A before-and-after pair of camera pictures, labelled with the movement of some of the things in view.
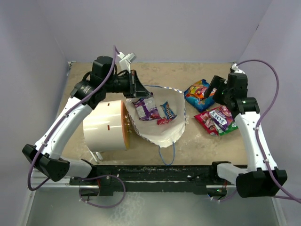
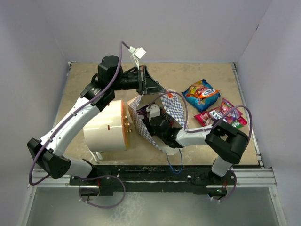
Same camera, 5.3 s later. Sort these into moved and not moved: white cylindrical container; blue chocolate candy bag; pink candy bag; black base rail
Moved: blue chocolate candy bag
Not moved: black base rail; pink candy bag; white cylindrical container
